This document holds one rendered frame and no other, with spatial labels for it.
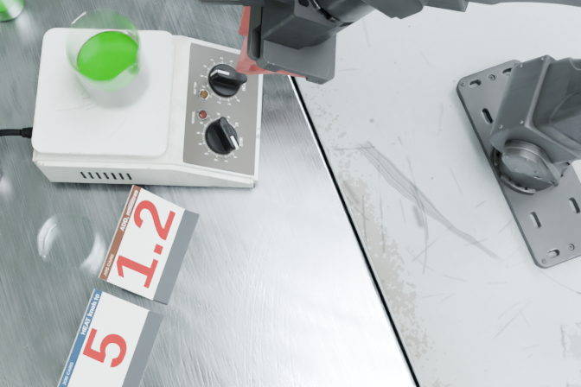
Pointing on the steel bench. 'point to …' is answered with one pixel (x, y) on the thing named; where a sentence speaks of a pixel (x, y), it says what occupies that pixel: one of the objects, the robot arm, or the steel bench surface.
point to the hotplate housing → (191, 176)
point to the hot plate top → (61, 111)
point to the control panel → (230, 105)
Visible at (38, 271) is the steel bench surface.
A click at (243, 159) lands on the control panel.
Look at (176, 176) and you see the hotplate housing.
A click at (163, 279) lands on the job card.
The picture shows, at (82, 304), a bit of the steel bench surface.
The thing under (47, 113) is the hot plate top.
